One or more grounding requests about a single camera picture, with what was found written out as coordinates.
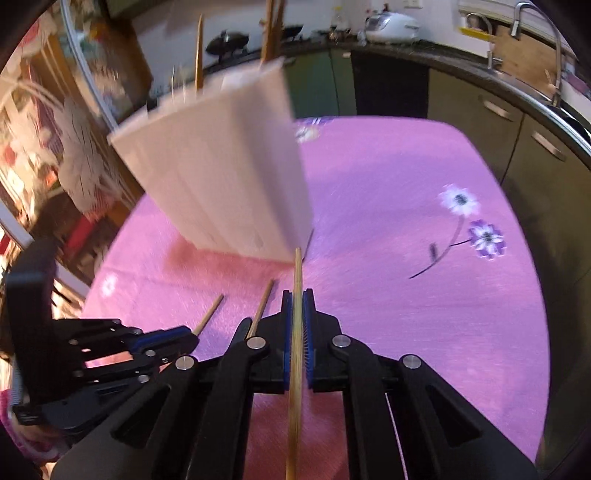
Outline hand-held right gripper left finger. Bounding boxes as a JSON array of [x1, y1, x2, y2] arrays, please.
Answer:
[[50, 291, 294, 480]]

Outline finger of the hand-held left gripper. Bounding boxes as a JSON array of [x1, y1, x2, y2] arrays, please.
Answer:
[[50, 324, 200, 433], [64, 319, 142, 357]]

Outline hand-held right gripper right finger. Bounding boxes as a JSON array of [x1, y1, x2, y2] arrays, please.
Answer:
[[304, 287, 539, 480]]

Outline wooden chopstick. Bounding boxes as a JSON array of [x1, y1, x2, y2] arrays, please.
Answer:
[[272, 0, 287, 62], [192, 294, 225, 337], [260, 0, 275, 64], [246, 278, 275, 341], [284, 247, 304, 480], [195, 13, 205, 91]]

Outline white plastic utensil holder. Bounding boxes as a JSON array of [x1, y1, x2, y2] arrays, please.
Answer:
[[107, 58, 315, 265]]

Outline pink floral tablecloth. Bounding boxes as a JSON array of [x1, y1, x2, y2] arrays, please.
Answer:
[[83, 115, 553, 480]]

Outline lotus print glass door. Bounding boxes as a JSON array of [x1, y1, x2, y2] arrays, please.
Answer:
[[0, 0, 155, 289]]

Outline black built-in appliance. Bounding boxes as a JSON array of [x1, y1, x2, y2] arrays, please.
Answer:
[[351, 52, 430, 119]]

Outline green base cabinets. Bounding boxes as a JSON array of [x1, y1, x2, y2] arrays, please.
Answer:
[[281, 46, 591, 462]]

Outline black wok with lid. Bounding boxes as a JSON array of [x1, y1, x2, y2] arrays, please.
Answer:
[[205, 29, 251, 57]]

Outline dark kitchen countertop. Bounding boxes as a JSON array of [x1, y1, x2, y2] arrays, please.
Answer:
[[203, 34, 591, 153]]

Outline white rice cooker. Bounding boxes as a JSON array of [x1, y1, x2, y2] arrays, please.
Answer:
[[365, 11, 421, 44]]

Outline steel sink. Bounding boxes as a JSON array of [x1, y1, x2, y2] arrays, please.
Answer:
[[480, 69, 568, 114]]

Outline small steel faucet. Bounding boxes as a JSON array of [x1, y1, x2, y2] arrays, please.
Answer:
[[464, 13, 504, 71]]

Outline wooden cutting board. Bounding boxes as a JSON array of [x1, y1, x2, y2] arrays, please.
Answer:
[[492, 23, 562, 96]]

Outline tall steel faucet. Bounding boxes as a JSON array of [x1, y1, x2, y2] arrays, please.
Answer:
[[510, 2, 565, 108]]

